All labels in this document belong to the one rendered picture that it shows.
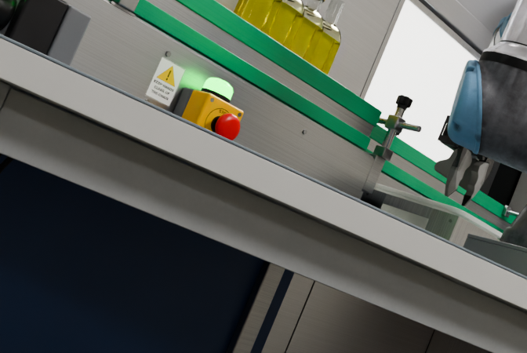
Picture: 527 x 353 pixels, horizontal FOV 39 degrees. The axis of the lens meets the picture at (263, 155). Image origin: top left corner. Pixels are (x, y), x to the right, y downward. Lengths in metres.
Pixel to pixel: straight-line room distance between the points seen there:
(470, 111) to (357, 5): 0.73
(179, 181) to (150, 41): 0.35
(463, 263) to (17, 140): 0.48
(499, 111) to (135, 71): 0.49
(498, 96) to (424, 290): 0.29
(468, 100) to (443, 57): 0.93
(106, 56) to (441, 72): 1.11
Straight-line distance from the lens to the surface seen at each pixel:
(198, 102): 1.04
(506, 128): 1.01
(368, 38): 1.72
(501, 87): 1.02
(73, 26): 0.91
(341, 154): 1.31
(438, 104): 1.95
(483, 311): 0.93
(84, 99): 0.68
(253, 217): 0.77
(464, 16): 1.99
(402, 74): 1.82
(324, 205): 0.75
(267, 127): 1.19
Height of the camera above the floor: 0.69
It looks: 5 degrees up
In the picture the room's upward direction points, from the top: 23 degrees clockwise
